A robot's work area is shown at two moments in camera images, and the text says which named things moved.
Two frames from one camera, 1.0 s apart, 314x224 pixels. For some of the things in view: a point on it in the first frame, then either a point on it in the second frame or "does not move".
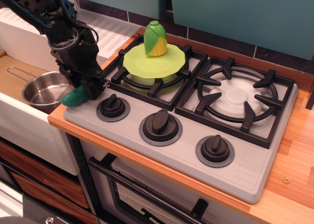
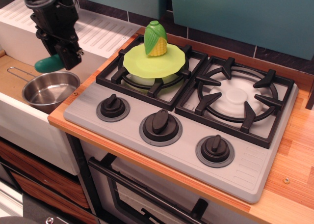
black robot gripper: [76, 53] → [55, 13]
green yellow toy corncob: [155, 39] does not move
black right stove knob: [215, 151] does not move
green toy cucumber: [76, 97] → [51, 64]
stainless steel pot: [45, 91] does not move
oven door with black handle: [124, 193] does not move
